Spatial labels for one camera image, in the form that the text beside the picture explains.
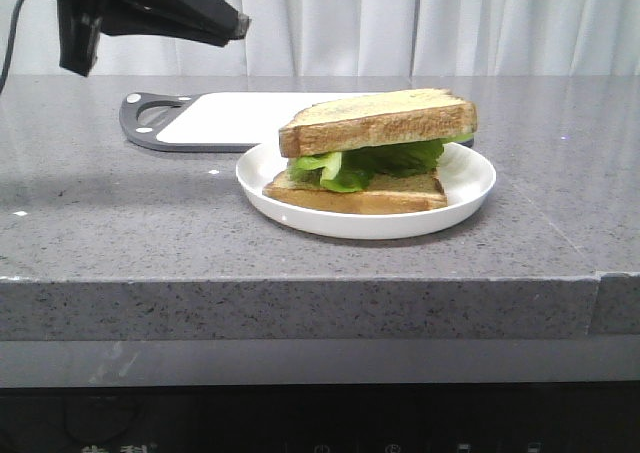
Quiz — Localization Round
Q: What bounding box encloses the white cutting board black rim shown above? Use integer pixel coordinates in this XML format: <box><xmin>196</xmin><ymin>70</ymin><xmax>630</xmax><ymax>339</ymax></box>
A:
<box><xmin>119</xmin><ymin>92</ymin><xmax>375</xmax><ymax>152</ymax></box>

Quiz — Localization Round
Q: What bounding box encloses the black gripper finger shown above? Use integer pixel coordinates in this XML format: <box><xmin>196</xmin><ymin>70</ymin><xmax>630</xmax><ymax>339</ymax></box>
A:
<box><xmin>107</xmin><ymin>0</ymin><xmax>250</xmax><ymax>40</ymax></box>
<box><xmin>101</xmin><ymin>10</ymin><xmax>231</xmax><ymax>47</ymax></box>

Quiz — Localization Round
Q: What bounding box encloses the black appliance front panel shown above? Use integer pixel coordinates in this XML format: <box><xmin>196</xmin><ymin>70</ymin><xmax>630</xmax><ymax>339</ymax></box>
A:
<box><xmin>1</xmin><ymin>382</ymin><xmax>639</xmax><ymax>452</ymax></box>

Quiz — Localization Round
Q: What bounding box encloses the green lettuce leaf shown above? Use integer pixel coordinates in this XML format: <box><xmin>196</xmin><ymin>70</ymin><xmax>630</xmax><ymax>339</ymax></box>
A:
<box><xmin>286</xmin><ymin>134</ymin><xmax>474</xmax><ymax>193</ymax></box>

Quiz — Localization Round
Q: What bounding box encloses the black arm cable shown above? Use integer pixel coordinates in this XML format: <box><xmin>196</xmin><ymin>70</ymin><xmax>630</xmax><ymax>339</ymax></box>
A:
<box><xmin>0</xmin><ymin>0</ymin><xmax>33</xmax><ymax>94</ymax></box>

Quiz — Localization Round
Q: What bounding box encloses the toasted bread slice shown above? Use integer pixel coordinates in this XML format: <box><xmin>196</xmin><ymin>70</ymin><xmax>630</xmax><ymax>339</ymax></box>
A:
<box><xmin>262</xmin><ymin>170</ymin><xmax>448</xmax><ymax>215</ymax></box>
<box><xmin>279</xmin><ymin>88</ymin><xmax>478</xmax><ymax>158</ymax></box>

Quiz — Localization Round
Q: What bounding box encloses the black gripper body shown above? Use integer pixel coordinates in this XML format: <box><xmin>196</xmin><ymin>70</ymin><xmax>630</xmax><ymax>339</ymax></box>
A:
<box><xmin>56</xmin><ymin>0</ymin><xmax>107</xmax><ymax>77</ymax></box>

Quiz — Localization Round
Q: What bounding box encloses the white round plate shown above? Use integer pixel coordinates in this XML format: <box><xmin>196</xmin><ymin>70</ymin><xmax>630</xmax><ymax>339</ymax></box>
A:
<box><xmin>236</xmin><ymin>142</ymin><xmax>497</xmax><ymax>240</ymax></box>

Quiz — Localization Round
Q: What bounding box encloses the white pleated curtain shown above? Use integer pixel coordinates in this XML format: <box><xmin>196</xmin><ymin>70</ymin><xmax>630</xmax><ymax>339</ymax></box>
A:
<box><xmin>0</xmin><ymin>0</ymin><xmax>640</xmax><ymax>78</ymax></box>

